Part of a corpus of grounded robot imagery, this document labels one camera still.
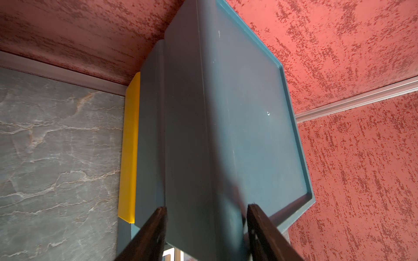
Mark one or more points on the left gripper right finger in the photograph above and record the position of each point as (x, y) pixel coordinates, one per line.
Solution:
(266, 242)

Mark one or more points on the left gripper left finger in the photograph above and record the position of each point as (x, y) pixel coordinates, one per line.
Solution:
(149, 242)

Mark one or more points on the pink brooch box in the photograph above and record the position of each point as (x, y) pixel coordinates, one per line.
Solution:
(173, 254)

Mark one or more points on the teal lowest drawer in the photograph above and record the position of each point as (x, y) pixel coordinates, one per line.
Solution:
(126, 232)

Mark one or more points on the teal drawer cabinet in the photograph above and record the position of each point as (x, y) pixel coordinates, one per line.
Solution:
(217, 132)

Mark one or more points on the yellow cabinet base panel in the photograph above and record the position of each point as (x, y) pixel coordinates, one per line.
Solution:
(128, 170)

